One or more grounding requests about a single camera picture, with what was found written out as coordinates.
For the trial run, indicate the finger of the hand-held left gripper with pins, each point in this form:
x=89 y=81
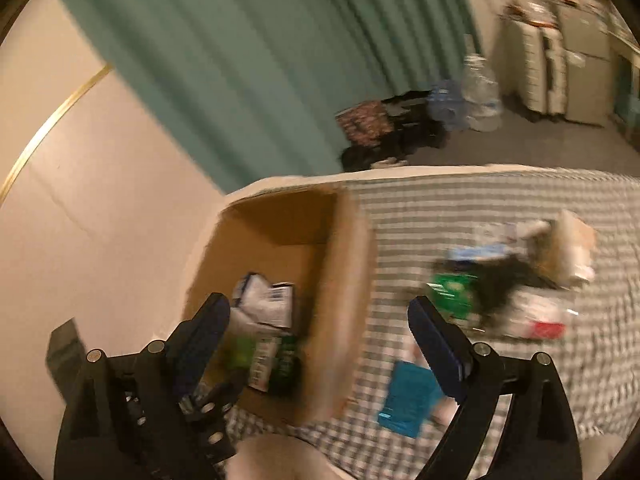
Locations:
x=212 y=410

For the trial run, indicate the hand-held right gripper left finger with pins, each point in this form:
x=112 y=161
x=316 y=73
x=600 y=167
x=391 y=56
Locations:
x=200 y=347

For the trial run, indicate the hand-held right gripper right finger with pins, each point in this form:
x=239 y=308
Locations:
x=440 y=355

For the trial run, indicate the brown cardboard box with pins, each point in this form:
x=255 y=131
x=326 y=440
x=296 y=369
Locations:
x=345 y=285

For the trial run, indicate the bright green packet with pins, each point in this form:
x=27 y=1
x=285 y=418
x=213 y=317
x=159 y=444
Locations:
x=242 y=352

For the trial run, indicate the white and green box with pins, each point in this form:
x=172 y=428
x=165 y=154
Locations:
x=261 y=365

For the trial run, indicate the green printed packet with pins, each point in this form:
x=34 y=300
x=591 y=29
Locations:
x=452 y=292

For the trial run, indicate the white printed packet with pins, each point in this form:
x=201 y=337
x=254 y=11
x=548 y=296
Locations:
x=265 y=302

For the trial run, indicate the dark green box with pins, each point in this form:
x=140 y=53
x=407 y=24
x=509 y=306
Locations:
x=288 y=365

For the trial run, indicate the black pouch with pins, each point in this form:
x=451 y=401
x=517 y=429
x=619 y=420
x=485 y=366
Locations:
x=495 y=280

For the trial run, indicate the white and red packet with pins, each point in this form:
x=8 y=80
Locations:
x=540 y=317

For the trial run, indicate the light blue packet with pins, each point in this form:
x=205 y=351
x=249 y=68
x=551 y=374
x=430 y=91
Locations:
x=480 y=252

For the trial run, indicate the grey checked blanket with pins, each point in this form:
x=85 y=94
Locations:
x=425 y=200

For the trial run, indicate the beige carton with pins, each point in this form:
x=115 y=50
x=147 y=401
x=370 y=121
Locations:
x=570 y=250

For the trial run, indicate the black bag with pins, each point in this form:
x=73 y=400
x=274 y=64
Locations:
x=367 y=156
x=415 y=120

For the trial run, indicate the large clear water bottle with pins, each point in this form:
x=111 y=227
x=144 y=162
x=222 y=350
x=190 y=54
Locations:
x=480 y=90

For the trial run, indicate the green curtain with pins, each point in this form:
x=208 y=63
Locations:
x=250 y=60

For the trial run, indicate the white drawer cabinet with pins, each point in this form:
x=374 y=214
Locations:
x=542 y=70

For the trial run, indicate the beige cabinet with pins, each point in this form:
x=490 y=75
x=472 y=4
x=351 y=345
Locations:
x=585 y=60

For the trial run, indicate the gold wall trim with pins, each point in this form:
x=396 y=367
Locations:
x=55 y=115

